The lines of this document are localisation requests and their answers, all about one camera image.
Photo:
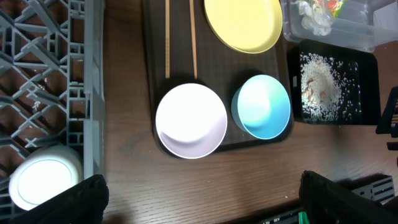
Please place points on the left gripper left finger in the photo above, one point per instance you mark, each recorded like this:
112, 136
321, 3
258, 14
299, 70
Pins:
83, 203

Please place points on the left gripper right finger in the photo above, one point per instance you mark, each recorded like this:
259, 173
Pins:
325, 201

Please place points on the rice food scraps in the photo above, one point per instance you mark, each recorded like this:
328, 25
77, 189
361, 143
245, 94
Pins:
330, 90

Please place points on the light blue bowl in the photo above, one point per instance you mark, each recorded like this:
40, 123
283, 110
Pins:
261, 107

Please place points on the pink bowl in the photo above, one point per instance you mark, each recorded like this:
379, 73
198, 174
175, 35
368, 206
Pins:
191, 121

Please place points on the clear plastic film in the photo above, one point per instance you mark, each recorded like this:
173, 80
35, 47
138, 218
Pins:
315, 16

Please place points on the green snack wrapper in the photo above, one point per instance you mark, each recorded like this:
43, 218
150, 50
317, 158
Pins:
332, 6

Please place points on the wooden chopstick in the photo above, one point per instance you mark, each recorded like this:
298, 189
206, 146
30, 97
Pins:
167, 38
193, 37

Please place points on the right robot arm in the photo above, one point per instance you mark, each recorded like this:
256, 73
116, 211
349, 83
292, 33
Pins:
388, 121

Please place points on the black tray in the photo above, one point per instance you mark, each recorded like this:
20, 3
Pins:
368, 77

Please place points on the grey dish rack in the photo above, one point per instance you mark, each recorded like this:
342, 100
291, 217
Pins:
52, 88

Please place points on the dark brown serving tray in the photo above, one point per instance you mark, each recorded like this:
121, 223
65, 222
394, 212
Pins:
219, 67

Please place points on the clear plastic container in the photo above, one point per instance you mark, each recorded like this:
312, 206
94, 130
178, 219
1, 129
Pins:
361, 24

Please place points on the yellow plate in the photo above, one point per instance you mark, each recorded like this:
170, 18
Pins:
247, 26

